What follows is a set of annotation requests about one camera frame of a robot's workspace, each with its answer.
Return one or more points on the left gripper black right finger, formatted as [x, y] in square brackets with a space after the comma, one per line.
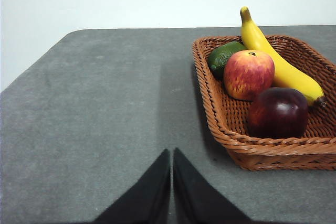
[199, 197]

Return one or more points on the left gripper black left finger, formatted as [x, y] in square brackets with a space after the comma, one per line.
[141, 197]

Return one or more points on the dark purple plum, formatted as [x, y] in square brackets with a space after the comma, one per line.
[278, 113]

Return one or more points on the brown wicker basket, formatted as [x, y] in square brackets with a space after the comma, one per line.
[262, 153]

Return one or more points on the red orange peach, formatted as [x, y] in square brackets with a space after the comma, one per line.
[248, 75]

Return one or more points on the green avocado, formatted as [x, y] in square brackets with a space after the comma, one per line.
[223, 57]

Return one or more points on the yellow banana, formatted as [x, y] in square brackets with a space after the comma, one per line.
[278, 66]

